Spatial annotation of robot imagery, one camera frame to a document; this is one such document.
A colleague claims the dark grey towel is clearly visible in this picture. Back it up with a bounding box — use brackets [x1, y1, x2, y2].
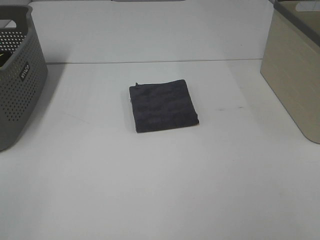
[129, 79, 199, 133]

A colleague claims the beige plastic bin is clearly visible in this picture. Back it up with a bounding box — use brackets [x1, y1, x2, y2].
[260, 0, 320, 144]

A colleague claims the grey perforated plastic basket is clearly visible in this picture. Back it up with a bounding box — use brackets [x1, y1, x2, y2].
[0, 5, 48, 151]

